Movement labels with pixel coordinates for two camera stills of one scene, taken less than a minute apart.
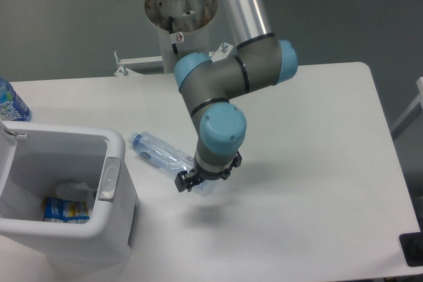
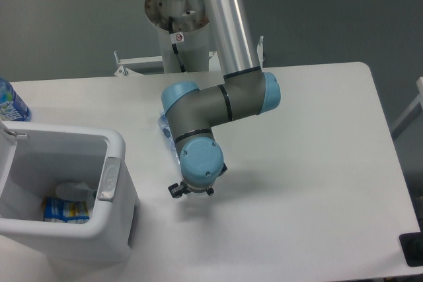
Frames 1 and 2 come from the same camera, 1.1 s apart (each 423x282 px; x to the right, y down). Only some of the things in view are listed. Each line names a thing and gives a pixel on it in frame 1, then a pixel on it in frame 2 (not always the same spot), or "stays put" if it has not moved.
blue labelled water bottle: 12,107 stays put
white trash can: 35,158 stays put
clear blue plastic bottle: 156,152 -> 164,123
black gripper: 186,180 -> 176,190
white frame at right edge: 416,109 stays put
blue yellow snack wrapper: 65,211 stays put
